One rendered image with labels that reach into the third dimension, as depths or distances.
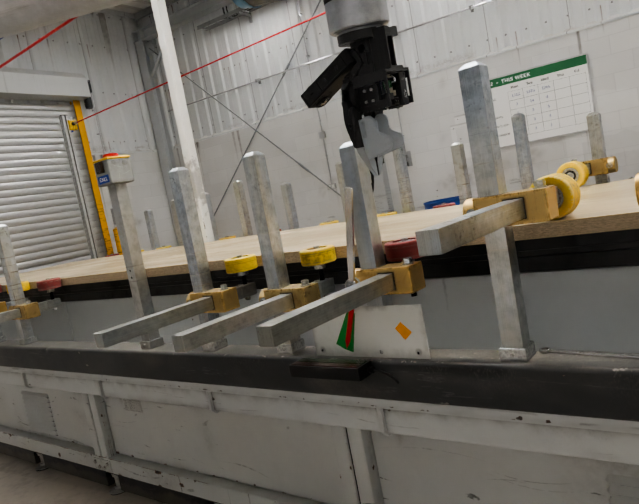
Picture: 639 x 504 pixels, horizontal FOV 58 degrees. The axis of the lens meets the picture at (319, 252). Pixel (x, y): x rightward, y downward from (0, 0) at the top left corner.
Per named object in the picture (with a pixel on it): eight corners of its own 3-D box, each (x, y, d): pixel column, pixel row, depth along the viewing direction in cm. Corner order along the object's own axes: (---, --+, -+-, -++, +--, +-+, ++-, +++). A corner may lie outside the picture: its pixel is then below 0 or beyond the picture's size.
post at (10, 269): (29, 359, 202) (-4, 224, 198) (24, 358, 205) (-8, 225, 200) (39, 355, 205) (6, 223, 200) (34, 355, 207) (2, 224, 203)
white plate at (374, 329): (429, 359, 102) (419, 305, 101) (315, 355, 118) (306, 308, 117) (430, 358, 103) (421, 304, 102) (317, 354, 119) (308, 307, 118)
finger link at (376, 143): (393, 175, 85) (382, 112, 83) (360, 179, 89) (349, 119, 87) (403, 172, 87) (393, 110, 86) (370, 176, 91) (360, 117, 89)
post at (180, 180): (217, 363, 140) (176, 166, 135) (208, 363, 142) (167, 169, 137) (228, 358, 142) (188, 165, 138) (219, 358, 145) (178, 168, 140)
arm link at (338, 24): (312, 7, 84) (348, 10, 91) (318, 42, 85) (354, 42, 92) (363, -12, 78) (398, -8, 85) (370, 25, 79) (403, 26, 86)
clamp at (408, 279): (413, 294, 102) (408, 266, 101) (351, 296, 110) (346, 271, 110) (427, 286, 106) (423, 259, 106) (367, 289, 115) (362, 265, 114)
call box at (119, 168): (113, 186, 149) (106, 156, 148) (98, 190, 153) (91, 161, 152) (136, 183, 154) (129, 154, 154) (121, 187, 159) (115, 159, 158)
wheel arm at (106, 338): (106, 352, 113) (101, 331, 113) (97, 352, 115) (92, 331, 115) (258, 296, 147) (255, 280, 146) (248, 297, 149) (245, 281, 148)
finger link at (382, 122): (403, 172, 87) (393, 110, 86) (370, 176, 91) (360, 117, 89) (413, 168, 90) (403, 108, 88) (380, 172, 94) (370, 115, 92)
